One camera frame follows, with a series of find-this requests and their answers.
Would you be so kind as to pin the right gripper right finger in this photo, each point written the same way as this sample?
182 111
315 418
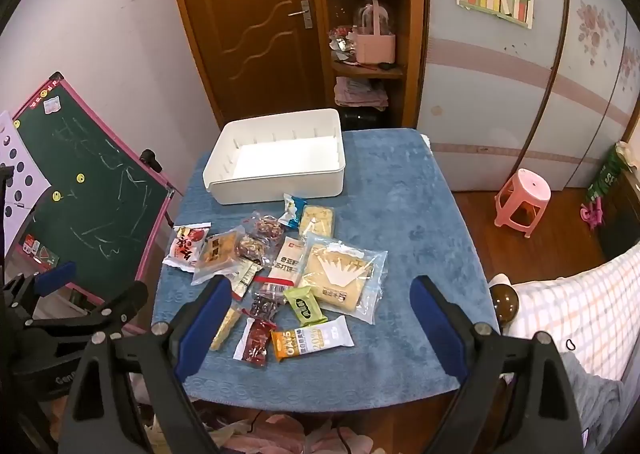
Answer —
541 414

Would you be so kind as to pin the dark red jujube packet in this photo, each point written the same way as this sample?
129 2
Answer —
252 347

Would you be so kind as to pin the red white snack packet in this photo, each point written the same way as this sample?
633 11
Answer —
187 245

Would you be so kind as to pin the small white striped packet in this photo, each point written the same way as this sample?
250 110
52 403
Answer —
242 276

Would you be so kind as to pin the orange biscuit clear packet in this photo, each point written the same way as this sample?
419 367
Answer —
219 254

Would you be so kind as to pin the white red label packet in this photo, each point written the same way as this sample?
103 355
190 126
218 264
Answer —
284 272

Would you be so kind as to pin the green snack packet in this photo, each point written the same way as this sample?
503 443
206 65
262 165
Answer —
305 305

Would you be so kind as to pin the orange white oats bar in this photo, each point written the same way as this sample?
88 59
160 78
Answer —
311 339

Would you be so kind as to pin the nut candy clear wrapper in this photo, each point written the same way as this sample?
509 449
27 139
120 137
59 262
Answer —
263 227

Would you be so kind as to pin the large clear cracker bag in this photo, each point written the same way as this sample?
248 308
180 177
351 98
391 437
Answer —
343 278

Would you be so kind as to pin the blue white candy packet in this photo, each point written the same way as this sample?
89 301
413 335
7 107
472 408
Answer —
293 211

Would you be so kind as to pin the yellow rice cracker packet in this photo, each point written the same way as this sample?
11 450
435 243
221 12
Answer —
317 220

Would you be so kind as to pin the peanut candy clear packet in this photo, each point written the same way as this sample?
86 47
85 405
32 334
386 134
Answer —
230 319

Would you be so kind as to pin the checked bed sheet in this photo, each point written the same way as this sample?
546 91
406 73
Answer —
593 314

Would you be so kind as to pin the blue towel table cover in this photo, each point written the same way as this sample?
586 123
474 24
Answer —
394 199

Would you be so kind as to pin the pink plastic stool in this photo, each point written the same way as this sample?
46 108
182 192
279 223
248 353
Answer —
524 190

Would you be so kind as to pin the pink toy on floor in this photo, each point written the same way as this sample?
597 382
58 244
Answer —
592 213

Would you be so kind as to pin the white plastic storage bin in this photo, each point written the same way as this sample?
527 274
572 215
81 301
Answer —
258 160

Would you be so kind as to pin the folded pink clothes stack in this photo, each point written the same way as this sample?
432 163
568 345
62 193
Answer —
350 92

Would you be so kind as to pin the pink basket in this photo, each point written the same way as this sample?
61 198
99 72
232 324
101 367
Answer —
375 40

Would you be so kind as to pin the brown wooden door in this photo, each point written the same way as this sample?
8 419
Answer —
252 58

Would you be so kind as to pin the wooden corner shelf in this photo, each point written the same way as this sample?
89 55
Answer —
401 80

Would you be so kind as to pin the green chalkboard pink frame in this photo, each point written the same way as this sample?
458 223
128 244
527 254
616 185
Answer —
104 206

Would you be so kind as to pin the green bag by wall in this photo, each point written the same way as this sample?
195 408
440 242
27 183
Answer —
613 164

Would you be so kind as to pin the silver door handle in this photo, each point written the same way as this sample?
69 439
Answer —
305 13

